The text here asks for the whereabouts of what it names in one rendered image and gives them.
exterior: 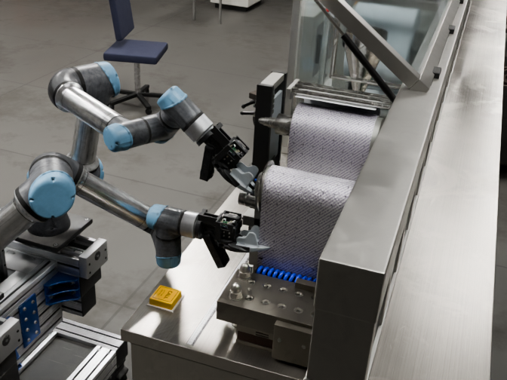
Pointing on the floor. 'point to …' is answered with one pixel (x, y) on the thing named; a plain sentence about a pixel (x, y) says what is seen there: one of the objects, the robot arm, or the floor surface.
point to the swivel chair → (132, 52)
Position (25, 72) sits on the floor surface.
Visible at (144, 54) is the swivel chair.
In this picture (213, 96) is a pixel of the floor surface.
